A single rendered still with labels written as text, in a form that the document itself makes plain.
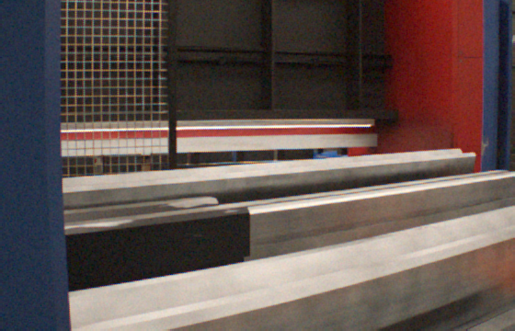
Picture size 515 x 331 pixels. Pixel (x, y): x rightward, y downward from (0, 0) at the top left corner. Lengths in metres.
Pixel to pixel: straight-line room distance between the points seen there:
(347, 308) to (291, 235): 0.29
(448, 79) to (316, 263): 2.21
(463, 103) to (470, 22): 0.34
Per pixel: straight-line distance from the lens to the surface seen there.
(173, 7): 1.80
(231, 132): 2.61
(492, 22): 1.05
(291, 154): 2.73
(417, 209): 0.71
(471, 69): 2.57
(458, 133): 2.52
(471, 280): 0.38
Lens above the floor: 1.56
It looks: 6 degrees down
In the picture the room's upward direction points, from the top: straight up
